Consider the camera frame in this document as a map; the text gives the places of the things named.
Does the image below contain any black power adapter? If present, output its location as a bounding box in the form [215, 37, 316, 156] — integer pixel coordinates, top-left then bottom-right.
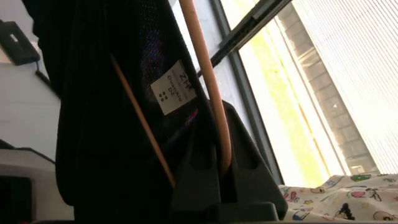
[0, 19, 60, 98]

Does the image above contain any black clothes rack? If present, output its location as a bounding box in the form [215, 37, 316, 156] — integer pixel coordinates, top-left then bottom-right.
[197, 0, 293, 77]

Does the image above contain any pink clothes hanger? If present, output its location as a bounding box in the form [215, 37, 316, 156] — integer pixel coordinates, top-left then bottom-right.
[108, 0, 233, 189]

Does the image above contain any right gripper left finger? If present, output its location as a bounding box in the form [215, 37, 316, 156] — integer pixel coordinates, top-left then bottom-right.
[169, 136, 222, 223]

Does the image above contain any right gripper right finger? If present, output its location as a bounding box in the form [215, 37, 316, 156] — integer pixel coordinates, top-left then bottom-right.
[222, 100, 289, 221]

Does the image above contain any cream printed garment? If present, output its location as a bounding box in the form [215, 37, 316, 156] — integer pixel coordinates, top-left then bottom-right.
[277, 173, 398, 222]

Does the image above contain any black garment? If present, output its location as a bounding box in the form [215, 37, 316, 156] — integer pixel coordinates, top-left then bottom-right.
[21, 0, 220, 224]

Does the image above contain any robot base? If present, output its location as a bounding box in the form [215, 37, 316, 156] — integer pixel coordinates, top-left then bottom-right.
[0, 139, 75, 224]

